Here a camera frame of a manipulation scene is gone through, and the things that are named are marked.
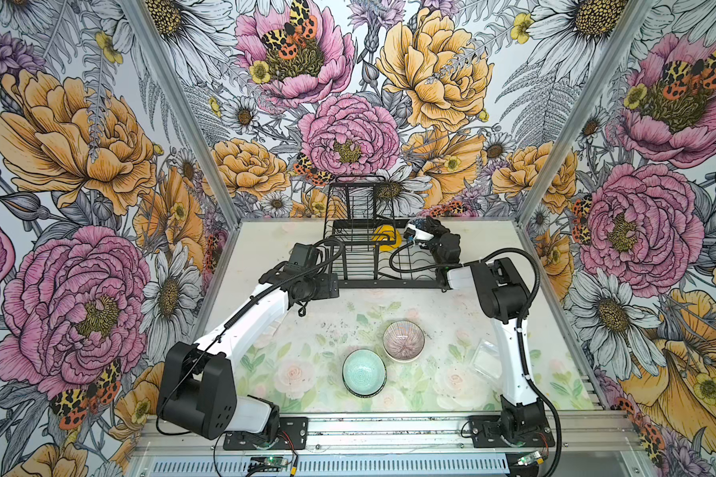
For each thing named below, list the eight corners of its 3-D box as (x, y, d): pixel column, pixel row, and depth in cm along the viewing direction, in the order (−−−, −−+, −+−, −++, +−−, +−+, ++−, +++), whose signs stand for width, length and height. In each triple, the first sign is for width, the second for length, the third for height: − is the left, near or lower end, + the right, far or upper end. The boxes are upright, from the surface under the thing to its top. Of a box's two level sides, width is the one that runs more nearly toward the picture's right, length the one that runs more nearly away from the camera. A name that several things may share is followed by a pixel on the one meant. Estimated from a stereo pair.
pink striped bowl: (383, 367, 86) (384, 358, 81) (382, 330, 94) (383, 320, 89) (423, 367, 87) (427, 358, 81) (419, 330, 94) (422, 320, 89)
